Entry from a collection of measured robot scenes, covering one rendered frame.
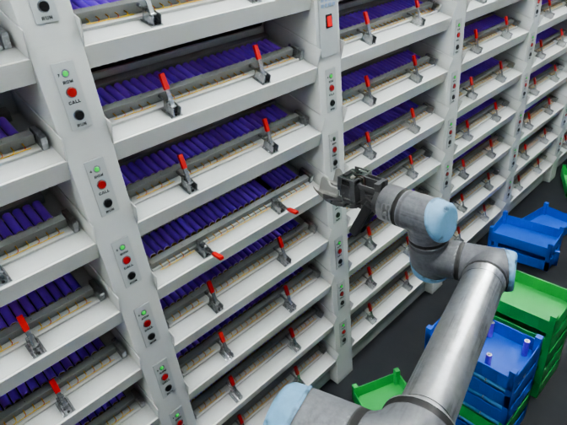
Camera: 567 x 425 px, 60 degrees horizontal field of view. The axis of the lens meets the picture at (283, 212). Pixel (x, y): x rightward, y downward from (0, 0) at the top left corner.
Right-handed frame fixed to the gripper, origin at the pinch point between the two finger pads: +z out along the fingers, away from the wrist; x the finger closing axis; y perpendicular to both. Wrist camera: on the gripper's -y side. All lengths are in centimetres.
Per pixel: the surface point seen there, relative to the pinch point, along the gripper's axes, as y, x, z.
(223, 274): -23.3, 24.4, 18.7
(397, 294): -84, -58, 15
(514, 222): -88, -150, 3
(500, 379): -64, -25, -44
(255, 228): -9.5, 15.4, 12.0
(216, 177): 9.6, 24.1, 12.7
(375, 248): -47, -39, 12
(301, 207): -11.1, -2.4, 11.4
